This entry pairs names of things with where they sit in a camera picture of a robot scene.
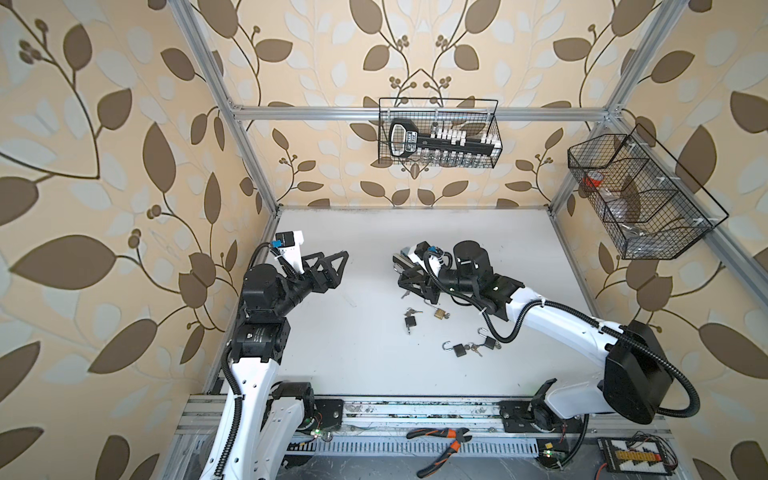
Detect right wire basket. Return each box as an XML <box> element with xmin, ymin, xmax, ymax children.
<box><xmin>567</xmin><ymin>124</ymin><xmax>729</xmax><ymax>260</ymax></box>

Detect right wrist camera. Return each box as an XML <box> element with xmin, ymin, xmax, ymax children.
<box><xmin>409</xmin><ymin>241</ymin><xmax>453</xmax><ymax>270</ymax></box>

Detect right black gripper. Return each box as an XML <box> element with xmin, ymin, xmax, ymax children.
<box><xmin>398</xmin><ymin>264</ymin><xmax>476</xmax><ymax>305</ymax></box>

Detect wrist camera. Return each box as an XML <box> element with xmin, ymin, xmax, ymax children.
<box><xmin>271</xmin><ymin>230</ymin><xmax>304</xmax><ymax>274</ymax></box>
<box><xmin>409</xmin><ymin>241</ymin><xmax>453</xmax><ymax>270</ymax></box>

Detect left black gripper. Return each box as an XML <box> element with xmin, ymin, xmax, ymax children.
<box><xmin>270</xmin><ymin>247</ymin><xmax>346</xmax><ymax>322</ymax></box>

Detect back wire basket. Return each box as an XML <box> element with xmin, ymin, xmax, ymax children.
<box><xmin>377</xmin><ymin>96</ymin><xmax>503</xmax><ymax>169</ymax></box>

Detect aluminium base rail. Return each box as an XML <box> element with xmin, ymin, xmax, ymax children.
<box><xmin>173</xmin><ymin>394</ymin><xmax>673</xmax><ymax>457</ymax></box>

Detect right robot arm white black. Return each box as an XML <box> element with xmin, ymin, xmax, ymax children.
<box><xmin>393</xmin><ymin>240</ymin><xmax>701</xmax><ymax>470</ymax></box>

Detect red capped item in basket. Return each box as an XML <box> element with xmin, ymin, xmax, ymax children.
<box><xmin>583</xmin><ymin>170</ymin><xmax>604</xmax><ymax>191</ymax></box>

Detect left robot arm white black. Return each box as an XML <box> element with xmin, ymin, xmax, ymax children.
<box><xmin>201</xmin><ymin>232</ymin><xmax>349</xmax><ymax>479</ymax></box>

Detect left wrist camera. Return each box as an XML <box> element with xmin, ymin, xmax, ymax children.
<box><xmin>271</xmin><ymin>230</ymin><xmax>304</xmax><ymax>274</ymax></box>

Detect orange black pliers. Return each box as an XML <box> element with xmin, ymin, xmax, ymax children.
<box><xmin>406</xmin><ymin>426</ymin><xmax>473</xmax><ymax>479</ymax></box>

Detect black socket tool set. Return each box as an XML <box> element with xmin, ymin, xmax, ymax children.
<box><xmin>384</xmin><ymin>118</ymin><xmax>502</xmax><ymax>161</ymax></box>

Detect black power distribution board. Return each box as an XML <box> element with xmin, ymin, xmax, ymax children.
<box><xmin>597</xmin><ymin>435</ymin><xmax>679</xmax><ymax>476</ymax></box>

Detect keys between black padlocks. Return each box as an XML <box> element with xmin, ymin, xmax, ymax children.
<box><xmin>467</xmin><ymin>343</ymin><xmax>482</xmax><ymax>356</ymax></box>

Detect black padlock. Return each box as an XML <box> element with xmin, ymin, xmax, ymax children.
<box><xmin>441</xmin><ymin>341</ymin><xmax>468</xmax><ymax>358</ymax></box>
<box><xmin>477</xmin><ymin>327</ymin><xmax>502</xmax><ymax>350</ymax></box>
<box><xmin>404</xmin><ymin>315</ymin><xmax>417</xmax><ymax>334</ymax></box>

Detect wire basket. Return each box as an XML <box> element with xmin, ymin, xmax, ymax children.
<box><xmin>567</xmin><ymin>124</ymin><xmax>729</xmax><ymax>260</ymax></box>
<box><xmin>377</xmin><ymin>96</ymin><xmax>503</xmax><ymax>169</ymax></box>

